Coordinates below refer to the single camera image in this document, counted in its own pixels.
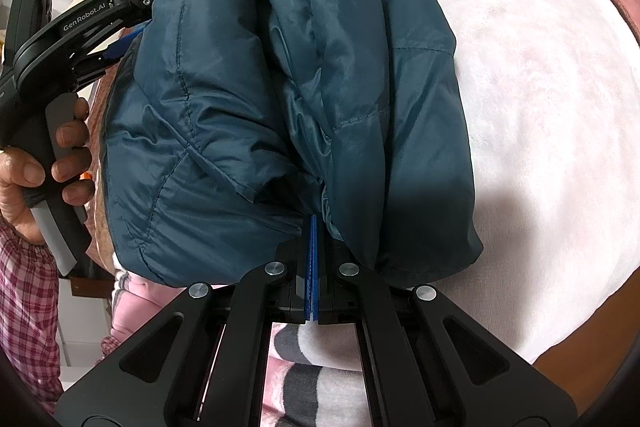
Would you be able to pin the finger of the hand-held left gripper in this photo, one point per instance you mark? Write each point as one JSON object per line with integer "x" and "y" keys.
{"x": 122, "y": 47}

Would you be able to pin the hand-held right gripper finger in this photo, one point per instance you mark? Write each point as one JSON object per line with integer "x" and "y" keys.
{"x": 309, "y": 267}
{"x": 317, "y": 267}

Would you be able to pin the teal puffer jacket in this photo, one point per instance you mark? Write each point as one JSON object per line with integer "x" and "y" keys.
{"x": 310, "y": 82}

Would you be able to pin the person's left forearm plaid sleeve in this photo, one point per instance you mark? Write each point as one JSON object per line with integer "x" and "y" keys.
{"x": 25, "y": 307}

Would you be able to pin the person's left hand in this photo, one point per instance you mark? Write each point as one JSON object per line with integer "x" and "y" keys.
{"x": 22, "y": 187}

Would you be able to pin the brown bed sheet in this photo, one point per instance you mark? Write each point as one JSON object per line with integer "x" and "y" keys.
{"x": 102, "y": 147}

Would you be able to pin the small orange item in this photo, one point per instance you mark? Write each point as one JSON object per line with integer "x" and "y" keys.
{"x": 86, "y": 178}

